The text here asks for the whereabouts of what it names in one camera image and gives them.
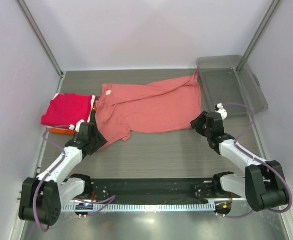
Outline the clear plastic bin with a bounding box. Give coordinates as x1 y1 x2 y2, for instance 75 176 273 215
196 55 269 117

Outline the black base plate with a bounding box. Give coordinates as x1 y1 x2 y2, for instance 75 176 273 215
71 177 245 204

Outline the magenta folded t shirt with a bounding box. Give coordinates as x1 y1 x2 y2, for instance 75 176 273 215
40 93 91 127

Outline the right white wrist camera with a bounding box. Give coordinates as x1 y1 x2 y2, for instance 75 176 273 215
214 103 228 121

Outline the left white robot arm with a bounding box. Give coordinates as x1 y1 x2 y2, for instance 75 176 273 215
18 122 107 228

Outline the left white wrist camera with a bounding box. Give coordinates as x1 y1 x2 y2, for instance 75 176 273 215
68 119 86 133

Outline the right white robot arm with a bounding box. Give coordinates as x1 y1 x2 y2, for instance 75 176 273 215
190 111 293 213

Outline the slotted white cable duct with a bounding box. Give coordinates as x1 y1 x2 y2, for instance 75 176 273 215
61 202 216 213

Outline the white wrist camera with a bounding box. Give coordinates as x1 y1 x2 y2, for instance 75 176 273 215
214 103 228 121
68 119 86 133

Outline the green folded t shirt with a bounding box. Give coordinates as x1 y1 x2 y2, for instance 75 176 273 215
89 110 97 125

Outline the salmon pink t shirt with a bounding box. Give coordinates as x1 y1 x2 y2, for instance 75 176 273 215
95 72 202 148

